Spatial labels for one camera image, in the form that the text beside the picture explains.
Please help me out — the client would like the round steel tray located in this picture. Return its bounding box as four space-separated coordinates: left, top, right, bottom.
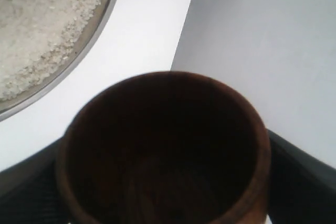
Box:
1 0 117 121

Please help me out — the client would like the white backdrop curtain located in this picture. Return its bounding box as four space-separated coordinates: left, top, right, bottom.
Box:
172 0 335 166

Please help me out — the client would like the rice in steel tray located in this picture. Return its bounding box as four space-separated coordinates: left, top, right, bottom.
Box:
1 0 102 101

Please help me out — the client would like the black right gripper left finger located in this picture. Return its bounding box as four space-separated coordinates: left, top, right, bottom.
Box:
1 140 71 223

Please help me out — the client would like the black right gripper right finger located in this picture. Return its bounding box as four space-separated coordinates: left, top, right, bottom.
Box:
268 131 335 223

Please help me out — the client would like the brown wooden cup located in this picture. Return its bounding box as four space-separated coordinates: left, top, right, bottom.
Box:
55 71 271 223

